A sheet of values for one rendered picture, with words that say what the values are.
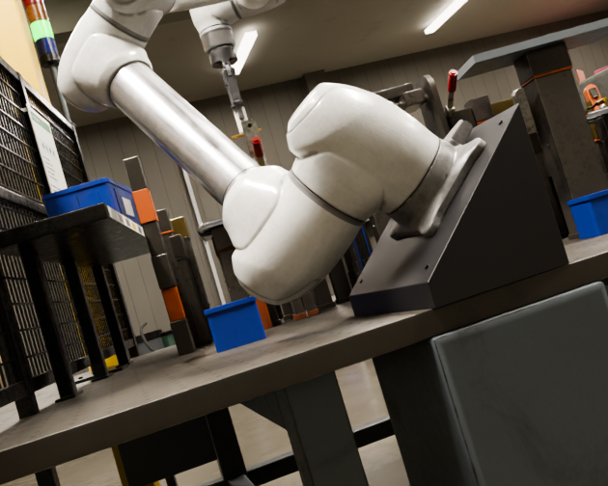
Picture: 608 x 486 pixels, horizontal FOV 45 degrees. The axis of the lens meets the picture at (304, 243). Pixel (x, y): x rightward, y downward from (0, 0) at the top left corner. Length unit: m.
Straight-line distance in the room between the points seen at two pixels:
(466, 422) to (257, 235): 0.44
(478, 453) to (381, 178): 0.43
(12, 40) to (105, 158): 7.25
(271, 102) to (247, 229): 9.09
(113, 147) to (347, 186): 8.80
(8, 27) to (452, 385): 2.02
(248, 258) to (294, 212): 0.12
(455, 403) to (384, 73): 9.95
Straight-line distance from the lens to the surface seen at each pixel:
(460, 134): 1.27
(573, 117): 1.82
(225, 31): 2.07
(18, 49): 2.65
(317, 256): 1.19
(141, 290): 9.61
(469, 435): 1.10
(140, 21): 1.55
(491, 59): 1.76
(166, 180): 9.82
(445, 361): 1.07
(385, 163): 1.15
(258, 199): 1.22
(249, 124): 1.84
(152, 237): 1.82
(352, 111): 1.15
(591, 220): 1.68
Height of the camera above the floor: 0.80
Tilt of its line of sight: 3 degrees up
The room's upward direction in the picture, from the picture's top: 17 degrees counter-clockwise
